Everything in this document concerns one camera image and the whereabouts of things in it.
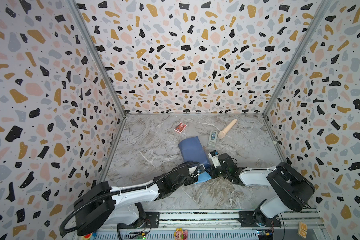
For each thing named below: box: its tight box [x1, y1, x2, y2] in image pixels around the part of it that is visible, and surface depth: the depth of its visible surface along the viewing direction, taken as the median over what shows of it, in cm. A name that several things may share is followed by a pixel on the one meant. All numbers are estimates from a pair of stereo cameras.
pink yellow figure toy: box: [174, 228, 189, 240], surface depth 69 cm
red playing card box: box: [174, 122, 188, 134], surface depth 115 cm
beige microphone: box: [218, 118, 238, 139], surface depth 108 cm
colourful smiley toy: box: [83, 232, 93, 240], surface depth 69 cm
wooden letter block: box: [297, 221, 308, 239], surface depth 73 cm
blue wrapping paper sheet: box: [178, 136, 212, 184], surface depth 94 cm
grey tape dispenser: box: [208, 130, 218, 148], surface depth 105 cm
